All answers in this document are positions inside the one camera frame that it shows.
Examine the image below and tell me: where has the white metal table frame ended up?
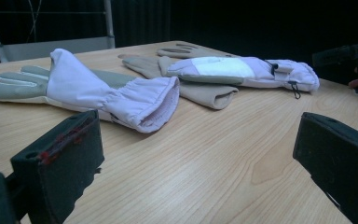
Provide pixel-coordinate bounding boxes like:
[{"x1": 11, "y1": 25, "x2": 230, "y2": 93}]
[{"x1": 0, "y1": 0, "x2": 117, "y2": 63}]

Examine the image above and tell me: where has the lavender ski glove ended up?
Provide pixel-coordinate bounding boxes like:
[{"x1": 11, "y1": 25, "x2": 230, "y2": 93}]
[
  {"x1": 166, "y1": 55, "x2": 321, "y2": 101},
  {"x1": 0, "y1": 48, "x2": 181, "y2": 134}
]

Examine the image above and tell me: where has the beige knit glove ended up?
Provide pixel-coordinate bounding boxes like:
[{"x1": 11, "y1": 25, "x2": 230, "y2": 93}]
[
  {"x1": 156, "y1": 42, "x2": 241, "y2": 60},
  {"x1": 121, "y1": 55, "x2": 240, "y2": 110}
]

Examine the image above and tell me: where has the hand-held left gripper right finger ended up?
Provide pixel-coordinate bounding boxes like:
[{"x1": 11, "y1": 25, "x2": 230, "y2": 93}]
[{"x1": 293, "y1": 111, "x2": 358, "y2": 224}]

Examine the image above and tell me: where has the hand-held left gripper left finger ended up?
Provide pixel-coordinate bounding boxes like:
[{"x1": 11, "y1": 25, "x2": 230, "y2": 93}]
[{"x1": 9, "y1": 109, "x2": 105, "y2": 224}]

